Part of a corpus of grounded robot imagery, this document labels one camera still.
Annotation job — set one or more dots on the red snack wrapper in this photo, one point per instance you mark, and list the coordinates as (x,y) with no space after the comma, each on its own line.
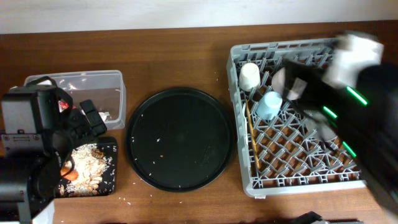
(63,105)

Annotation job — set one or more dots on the clear plastic waste bin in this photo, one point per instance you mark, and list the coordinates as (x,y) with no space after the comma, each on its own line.
(104,87)

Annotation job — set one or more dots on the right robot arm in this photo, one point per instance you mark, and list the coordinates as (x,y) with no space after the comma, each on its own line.
(357,97)

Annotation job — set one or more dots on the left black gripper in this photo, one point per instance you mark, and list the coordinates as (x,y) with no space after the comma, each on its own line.
(79,119)

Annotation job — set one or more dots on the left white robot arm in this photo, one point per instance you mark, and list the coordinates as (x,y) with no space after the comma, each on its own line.
(28,185)

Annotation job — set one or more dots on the grey round plate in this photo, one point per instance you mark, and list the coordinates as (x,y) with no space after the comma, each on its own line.
(322,131)

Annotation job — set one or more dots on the grey dishwasher rack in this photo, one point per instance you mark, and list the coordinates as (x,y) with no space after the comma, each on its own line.
(292,161)

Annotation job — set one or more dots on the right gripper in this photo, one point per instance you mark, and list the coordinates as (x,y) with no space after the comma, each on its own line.
(298,71)

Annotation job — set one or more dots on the cream white cup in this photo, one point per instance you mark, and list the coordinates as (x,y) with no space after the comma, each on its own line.
(249,77)

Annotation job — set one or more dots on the wooden chopstick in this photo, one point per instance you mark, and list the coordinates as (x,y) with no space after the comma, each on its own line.
(252,136)

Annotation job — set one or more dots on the orange carrot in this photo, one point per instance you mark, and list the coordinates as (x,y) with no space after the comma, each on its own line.
(69,174)

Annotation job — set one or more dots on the food leftovers pile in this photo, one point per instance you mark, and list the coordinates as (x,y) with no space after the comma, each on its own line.
(87,171)

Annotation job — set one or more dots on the black rectangular tray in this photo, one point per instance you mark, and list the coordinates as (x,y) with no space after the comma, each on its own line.
(109,186)

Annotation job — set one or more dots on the white tissue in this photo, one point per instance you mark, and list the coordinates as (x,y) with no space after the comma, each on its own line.
(105,116)

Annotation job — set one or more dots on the light blue cup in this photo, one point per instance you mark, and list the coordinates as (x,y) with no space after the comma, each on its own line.
(269,105)

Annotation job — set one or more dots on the round black tray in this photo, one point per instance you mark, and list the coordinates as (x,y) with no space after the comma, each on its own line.
(180,139)

